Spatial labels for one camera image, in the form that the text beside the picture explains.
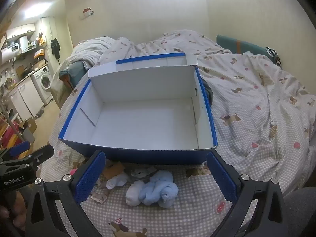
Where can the dark cloth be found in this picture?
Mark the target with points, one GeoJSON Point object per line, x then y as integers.
{"type": "Point", "coordinates": [209, 92]}

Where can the blue cardboard box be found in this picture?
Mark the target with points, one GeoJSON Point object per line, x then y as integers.
{"type": "Point", "coordinates": [148, 118]}

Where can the light blue fluffy sock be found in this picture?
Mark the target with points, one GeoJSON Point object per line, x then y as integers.
{"type": "Point", "coordinates": [159, 190]}

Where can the white wall cabinet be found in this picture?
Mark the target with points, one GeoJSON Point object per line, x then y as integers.
{"type": "Point", "coordinates": [21, 30]}

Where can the pink bag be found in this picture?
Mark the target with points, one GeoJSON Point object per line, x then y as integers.
{"type": "Point", "coordinates": [9, 138]}

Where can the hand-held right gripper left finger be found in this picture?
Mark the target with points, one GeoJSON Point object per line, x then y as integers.
{"type": "Point", "coordinates": [88, 177]}

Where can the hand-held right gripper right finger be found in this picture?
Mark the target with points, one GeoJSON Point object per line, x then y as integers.
{"type": "Point", "coordinates": [222, 180]}

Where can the black hanging garment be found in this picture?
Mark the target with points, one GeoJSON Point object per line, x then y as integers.
{"type": "Point", "coordinates": [55, 48]}

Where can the teal cushion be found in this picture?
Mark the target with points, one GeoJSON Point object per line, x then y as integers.
{"type": "Point", "coordinates": [74, 71]}

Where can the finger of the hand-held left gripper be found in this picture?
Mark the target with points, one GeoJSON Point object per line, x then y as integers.
{"type": "Point", "coordinates": [21, 147]}
{"type": "Point", "coordinates": [42, 153]}

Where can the small white appliance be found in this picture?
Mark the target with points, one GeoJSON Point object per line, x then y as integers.
{"type": "Point", "coordinates": [12, 47]}

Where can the white washing machine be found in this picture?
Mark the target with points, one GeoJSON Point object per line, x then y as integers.
{"type": "Point", "coordinates": [44, 81]}

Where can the white floor cabinet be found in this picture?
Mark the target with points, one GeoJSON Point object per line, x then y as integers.
{"type": "Point", "coordinates": [27, 96]}

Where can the person's left hand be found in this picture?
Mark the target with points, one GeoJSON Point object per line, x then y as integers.
{"type": "Point", "coordinates": [11, 208]}

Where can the wall hook with red item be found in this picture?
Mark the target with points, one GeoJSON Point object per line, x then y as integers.
{"type": "Point", "coordinates": [86, 12]}

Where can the printed checked blanket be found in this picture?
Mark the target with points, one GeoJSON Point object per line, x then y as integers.
{"type": "Point", "coordinates": [259, 103]}

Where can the black and white cloth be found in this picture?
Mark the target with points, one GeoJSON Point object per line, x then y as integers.
{"type": "Point", "coordinates": [272, 54]}

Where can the teal pillow orange stripe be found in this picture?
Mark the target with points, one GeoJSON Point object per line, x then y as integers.
{"type": "Point", "coordinates": [246, 45]}

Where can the clear plastic packet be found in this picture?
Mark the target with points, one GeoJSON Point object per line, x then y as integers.
{"type": "Point", "coordinates": [143, 173]}

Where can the brown cloth piece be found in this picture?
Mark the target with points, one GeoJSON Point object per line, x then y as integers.
{"type": "Point", "coordinates": [113, 169]}

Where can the white water heater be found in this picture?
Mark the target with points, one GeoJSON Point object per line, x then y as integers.
{"type": "Point", "coordinates": [23, 43]}

